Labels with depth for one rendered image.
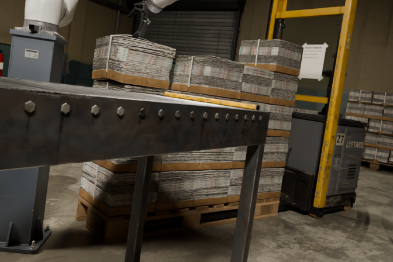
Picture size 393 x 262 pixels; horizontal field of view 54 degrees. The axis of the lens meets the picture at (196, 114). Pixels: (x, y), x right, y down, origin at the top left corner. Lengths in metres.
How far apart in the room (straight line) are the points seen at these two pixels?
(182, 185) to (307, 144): 1.41
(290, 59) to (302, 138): 0.80
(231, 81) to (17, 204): 1.38
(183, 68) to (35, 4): 1.03
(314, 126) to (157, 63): 1.71
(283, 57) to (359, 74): 5.95
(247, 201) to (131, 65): 0.92
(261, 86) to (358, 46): 6.26
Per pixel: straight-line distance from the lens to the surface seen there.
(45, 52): 1.89
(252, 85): 2.58
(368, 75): 8.68
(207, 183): 2.43
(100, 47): 2.20
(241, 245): 1.50
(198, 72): 2.39
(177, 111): 0.90
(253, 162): 1.42
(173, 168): 2.22
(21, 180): 1.96
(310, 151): 3.34
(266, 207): 2.94
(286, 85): 2.85
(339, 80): 3.09
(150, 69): 2.02
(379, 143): 6.96
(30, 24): 1.93
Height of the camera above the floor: 0.83
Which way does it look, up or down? 3 degrees down
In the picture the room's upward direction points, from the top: 8 degrees clockwise
